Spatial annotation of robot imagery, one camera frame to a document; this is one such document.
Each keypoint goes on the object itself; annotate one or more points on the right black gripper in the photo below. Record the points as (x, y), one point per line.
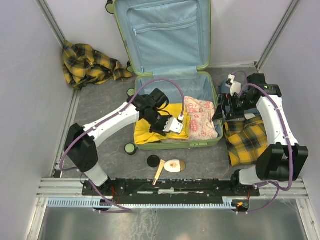
(227, 100)

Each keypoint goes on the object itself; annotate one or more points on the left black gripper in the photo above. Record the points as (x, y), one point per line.
(160, 130)

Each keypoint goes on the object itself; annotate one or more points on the cream pink-print cloth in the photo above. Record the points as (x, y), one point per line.
(201, 126)

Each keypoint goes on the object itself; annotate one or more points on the yellow plaid shirt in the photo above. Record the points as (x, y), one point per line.
(84, 65)
(245, 140)

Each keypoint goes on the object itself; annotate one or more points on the blue-grey garment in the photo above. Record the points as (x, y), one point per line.
(223, 89)

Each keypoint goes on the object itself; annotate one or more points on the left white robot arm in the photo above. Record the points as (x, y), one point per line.
(82, 141)

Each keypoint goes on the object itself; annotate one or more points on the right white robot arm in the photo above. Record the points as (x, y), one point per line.
(284, 158)

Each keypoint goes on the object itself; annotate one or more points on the white paper tag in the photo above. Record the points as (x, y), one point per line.
(249, 116)

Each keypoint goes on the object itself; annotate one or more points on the black round compact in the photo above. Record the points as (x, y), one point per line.
(153, 161)

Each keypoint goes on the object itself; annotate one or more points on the gold cosmetic tube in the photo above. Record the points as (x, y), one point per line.
(159, 171)

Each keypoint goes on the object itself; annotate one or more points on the white sunscreen bottle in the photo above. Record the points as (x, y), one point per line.
(174, 166)

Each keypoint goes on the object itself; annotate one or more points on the green suitcase blue lining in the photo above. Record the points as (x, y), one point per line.
(168, 43)

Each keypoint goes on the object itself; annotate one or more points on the crumpled yellow plaid shirt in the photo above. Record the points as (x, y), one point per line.
(84, 65)

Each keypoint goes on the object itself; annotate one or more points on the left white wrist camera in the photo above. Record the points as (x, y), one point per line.
(174, 125)

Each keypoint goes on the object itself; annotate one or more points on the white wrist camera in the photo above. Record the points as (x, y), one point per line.
(174, 125)
(235, 87)

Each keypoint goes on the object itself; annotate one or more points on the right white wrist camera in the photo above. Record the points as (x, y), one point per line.
(235, 87)

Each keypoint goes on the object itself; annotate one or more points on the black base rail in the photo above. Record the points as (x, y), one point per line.
(170, 191)

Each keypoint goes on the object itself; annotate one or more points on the right aluminium corner post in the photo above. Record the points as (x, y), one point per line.
(292, 7)

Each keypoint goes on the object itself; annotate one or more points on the aluminium corner post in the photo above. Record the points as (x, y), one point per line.
(49, 16)
(292, 7)

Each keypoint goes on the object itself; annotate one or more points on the left aluminium corner post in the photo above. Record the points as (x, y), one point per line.
(49, 16)

